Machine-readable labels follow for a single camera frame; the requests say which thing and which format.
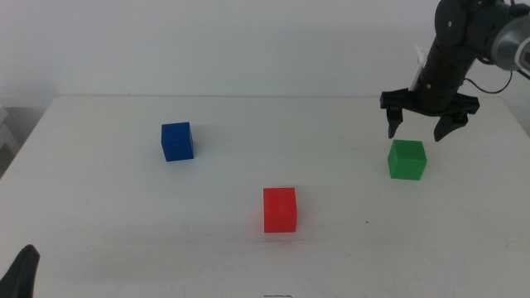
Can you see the blue cube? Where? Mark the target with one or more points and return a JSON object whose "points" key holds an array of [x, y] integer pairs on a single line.
{"points": [[177, 142]]}

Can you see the green cube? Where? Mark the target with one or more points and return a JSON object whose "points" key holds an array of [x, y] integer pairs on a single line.
{"points": [[406, 161]]}

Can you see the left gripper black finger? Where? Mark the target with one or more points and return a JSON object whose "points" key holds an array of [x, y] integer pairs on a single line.
{"points": [[20, 275]]}

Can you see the red cube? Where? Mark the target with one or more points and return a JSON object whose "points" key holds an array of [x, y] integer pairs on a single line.
{"points": [[280, 211]]}

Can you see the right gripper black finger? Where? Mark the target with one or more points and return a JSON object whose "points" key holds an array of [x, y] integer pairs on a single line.
{"points": [[393, 122], [449, 126]]}

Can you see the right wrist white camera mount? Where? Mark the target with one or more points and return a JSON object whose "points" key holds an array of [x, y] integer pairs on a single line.
{"points": [[418, 70]]}

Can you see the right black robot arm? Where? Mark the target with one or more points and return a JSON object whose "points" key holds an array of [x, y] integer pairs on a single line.
{"points": [[455, 41]]}

